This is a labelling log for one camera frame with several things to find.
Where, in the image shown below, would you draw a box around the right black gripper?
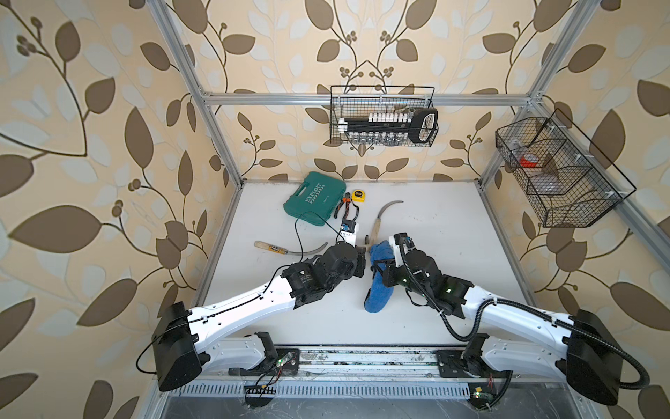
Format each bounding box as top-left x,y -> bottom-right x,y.
373,257 -> 431,301

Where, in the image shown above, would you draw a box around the blue microfiber rag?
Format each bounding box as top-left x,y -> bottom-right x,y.
364,240 -> 395,314

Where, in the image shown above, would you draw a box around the sickle wooden handle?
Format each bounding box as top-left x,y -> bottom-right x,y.
253,240 -> 329,258
367,200 -> 405,250

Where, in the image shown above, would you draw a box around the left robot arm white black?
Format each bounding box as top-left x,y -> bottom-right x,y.
149,242 -> 366,392

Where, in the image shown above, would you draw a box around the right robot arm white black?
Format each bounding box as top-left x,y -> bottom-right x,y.
366,241 -> 630,406

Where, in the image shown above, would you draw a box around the green plastic tool case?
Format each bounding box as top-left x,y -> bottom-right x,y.
284,171 -> 347,226

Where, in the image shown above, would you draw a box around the yellow black tape measure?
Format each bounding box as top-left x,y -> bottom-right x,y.
352,190 -> 366,203

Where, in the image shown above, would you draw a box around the black socket bit holder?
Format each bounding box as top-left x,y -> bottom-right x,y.
335,108 -> 439,147

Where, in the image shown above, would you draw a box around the red item in basket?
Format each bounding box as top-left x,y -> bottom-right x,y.
519,153 -> 540,169

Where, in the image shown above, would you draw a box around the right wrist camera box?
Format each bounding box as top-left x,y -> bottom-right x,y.
394,232 -> 415,254

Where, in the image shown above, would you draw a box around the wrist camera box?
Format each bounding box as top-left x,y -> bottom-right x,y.
340,220 -> 359,246
394,232 -> 415,254

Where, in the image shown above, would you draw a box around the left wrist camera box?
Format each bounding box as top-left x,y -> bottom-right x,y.
340,220 -> 359,246

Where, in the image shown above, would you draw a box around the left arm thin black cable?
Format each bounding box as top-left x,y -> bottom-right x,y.
261,208 -> 347,294

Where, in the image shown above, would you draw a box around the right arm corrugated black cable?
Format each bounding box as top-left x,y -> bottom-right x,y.
394,235 -> 651,410

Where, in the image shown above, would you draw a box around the aluminium front rail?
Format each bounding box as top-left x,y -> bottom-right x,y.
152,344 -> 587,383

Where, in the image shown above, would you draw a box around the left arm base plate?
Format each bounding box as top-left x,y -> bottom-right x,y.
228,347 -> 301,377

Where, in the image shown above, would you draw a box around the black red handled pliers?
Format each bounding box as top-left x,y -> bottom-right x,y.
333,192 -> 359,222

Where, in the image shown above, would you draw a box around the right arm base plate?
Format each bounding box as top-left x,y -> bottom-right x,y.
435,349 -> 508,379

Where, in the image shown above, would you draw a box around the right wall wire basket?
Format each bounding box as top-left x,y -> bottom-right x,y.
496,108 -> 637,228

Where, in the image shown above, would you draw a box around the wall wire basket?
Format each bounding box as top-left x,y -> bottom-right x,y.
329,85 -> 439,148
496,108 -> 637,228

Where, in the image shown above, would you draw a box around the back wall wire basket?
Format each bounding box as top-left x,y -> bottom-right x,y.
329,85 -> 439,148

